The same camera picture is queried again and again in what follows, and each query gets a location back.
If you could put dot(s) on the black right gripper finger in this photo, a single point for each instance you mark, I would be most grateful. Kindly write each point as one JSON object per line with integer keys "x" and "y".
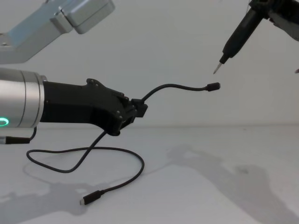
{"x": 259, "y": 3}
{"x": 285, "y": 24}

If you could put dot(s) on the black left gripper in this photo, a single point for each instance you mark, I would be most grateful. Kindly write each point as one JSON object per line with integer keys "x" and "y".
{"x": 74, "y": 105}

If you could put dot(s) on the black tool with metal tip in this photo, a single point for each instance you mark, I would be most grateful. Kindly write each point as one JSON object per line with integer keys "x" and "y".
{"x": 240, "y": 30}

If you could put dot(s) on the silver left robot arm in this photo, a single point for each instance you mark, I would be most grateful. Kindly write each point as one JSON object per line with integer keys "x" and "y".
{"x": 21, "y": 98}

